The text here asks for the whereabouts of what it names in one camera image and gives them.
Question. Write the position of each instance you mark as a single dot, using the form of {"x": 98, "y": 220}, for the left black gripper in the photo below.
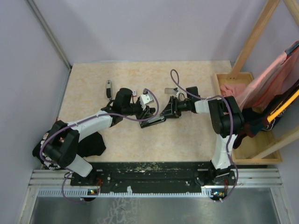
{"x": 144, "y": 114}

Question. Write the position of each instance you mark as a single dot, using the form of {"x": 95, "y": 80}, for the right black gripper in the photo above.
{"x": 171, "y": 110}

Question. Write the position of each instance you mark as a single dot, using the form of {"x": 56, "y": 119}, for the black silver stapler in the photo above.
{"x": 153, "y": 121}

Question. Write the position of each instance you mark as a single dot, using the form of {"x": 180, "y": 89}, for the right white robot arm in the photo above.
{"x": 226, "y": 117}

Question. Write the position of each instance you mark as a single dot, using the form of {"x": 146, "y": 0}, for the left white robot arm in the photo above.
{"x": 61, "y": 144}

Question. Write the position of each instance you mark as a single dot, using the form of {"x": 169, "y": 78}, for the grey staple box tray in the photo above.
{"x": 170, "y": 91}

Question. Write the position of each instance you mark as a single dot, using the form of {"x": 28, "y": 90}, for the black floral t-shirt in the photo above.
{"x": 89, "y": 146}

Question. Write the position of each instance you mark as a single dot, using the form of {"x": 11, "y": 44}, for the wooden tray box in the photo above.
{"x": 244, "y": 154}

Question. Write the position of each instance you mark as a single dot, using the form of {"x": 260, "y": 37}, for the dark navy garment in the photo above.
{"x": 265, "y": 121}

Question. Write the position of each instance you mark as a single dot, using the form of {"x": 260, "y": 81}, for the pink cloth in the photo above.
{"x": 267, "y": 85}

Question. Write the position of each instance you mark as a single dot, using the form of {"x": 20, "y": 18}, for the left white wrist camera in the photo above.
{"x": 146, "y": 99}

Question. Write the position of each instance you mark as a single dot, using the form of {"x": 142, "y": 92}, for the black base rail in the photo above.
{"x": 154, "y": 177}

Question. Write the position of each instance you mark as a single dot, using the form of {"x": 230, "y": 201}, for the wooden rack frame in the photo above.
{"x": 260, "y": 25}

